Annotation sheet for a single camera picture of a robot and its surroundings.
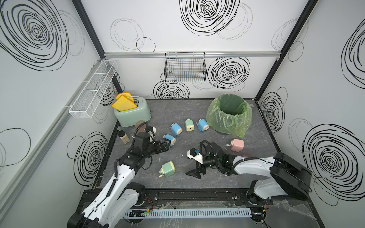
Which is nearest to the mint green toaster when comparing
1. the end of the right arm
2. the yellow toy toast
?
the yellow toy toast

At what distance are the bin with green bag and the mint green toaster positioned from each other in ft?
1.49

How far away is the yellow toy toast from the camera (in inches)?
35.9

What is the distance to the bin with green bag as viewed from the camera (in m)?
0.81

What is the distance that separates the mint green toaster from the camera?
95 centimetres
